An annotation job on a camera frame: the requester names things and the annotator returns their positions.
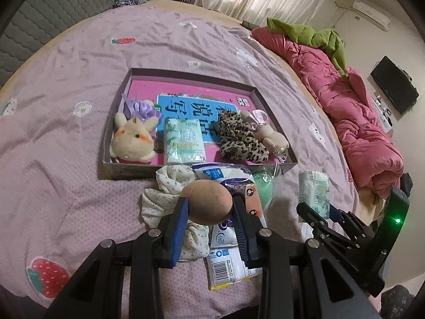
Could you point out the white cabinet with items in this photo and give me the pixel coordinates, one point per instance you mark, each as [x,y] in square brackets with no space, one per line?
[384,114]

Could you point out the purple satin scrunchie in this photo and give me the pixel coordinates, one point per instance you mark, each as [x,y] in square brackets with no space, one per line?
[143,110]

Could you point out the yellow white wipes packet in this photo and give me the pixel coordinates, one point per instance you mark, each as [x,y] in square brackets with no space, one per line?
[225,267]

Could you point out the green sponge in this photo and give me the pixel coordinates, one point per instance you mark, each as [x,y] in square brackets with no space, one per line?
[264,181]

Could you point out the cream plush bunny toy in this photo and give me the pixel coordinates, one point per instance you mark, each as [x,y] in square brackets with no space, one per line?
[132,141]

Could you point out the peach makeup sponge egg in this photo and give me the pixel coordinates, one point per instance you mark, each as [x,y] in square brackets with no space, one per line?
[210,203]

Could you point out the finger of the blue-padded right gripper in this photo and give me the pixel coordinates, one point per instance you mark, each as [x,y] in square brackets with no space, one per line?
[318,219]
[345,217]

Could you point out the cartoon doll face packet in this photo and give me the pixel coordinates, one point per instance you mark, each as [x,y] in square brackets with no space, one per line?
[237,180]

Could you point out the pink blue children's book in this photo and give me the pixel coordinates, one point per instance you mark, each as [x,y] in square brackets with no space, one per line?
[184,99]

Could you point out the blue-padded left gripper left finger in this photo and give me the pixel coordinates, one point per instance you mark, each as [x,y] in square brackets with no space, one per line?
[95,289]

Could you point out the green tissue pack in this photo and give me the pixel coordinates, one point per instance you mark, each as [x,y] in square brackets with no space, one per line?
[314,191]
[183,142]

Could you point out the pink satin scrunchie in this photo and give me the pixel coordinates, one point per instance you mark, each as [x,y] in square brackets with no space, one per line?
[257,119]

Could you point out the green tissue pack in box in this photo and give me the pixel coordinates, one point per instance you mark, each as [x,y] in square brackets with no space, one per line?
[183,142]

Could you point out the white wall air conditioner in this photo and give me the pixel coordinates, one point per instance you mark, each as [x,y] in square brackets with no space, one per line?
[377,17]

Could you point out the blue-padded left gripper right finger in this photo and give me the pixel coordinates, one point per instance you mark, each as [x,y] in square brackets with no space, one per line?
[299,280]

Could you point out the white floral scrunchie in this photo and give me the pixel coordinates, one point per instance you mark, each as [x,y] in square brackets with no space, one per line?
[159,202]

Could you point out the pink quilted comforter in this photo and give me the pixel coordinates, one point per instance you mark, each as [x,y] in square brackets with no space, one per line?
[373,159]

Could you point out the black wall television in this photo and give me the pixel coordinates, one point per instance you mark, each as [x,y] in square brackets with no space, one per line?
[395,84]

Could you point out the lilac patterned bed sheet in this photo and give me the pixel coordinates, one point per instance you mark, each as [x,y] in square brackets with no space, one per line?
[54,206]

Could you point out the beige plush bear toy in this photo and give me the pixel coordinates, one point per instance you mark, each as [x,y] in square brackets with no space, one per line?
[274,141]

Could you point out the grey quilted sofa cover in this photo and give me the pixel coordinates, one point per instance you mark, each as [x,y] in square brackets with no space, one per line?
[36,22]

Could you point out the leopard print scrunchie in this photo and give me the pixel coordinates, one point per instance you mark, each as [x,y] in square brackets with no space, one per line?
[237,140]

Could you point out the green fleece garment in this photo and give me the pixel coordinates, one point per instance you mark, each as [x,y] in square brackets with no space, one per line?
[326,40]

